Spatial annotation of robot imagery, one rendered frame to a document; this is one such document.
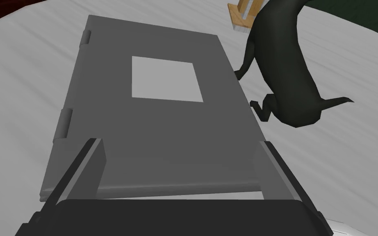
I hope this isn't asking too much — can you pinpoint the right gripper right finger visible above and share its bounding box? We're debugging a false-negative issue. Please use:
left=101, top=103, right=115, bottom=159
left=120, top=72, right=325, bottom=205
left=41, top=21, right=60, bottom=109
left=250, top=141, right=317, bottom=210

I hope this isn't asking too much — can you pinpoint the wooden stand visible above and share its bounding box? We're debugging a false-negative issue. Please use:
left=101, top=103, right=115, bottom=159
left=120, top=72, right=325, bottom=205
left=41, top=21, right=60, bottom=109
left=227, top=0, right=265, bottom=33

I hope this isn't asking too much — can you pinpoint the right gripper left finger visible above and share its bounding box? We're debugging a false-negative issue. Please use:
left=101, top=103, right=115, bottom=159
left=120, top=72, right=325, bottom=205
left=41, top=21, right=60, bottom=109
left=43, top=137, right=107, bottom=209

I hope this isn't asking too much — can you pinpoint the black animal figurine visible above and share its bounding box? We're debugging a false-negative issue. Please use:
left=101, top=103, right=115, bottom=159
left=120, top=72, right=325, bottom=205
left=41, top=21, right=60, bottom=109
left=234, top=0, right=355, bottom=128

